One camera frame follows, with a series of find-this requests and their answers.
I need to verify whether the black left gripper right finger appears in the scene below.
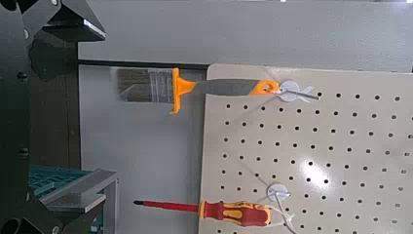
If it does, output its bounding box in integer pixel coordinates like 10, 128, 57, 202
40, 168, 119, 234

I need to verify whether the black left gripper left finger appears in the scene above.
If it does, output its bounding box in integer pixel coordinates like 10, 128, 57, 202
22, 0, 106, 81

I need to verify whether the dark teal plastic crate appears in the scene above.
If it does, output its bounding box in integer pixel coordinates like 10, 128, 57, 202
28, 164, 105, 234

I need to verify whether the grey backing panel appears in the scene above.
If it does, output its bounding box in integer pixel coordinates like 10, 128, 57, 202
77, 0, 413, 234

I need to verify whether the red yellow screwdriver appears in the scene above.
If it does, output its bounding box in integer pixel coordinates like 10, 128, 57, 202
133, 199, 273, 227

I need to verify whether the orange grey paint brush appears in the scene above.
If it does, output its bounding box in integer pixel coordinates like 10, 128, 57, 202
116, 67, 281, 115

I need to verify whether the white pegboard hook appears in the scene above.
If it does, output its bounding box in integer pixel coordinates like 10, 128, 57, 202
266, 183, 291, 204
278, 80, 320, 104

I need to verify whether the white zip tie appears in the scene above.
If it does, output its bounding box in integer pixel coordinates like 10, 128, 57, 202
276, 85, 316, 104
268, 194, 298, 234

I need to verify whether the beige perforated pegboard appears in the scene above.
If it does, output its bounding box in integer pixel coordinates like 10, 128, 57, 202
198, 62, 413, 234

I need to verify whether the black panel support post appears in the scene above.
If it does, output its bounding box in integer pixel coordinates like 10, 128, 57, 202
77, 58, 210, 71

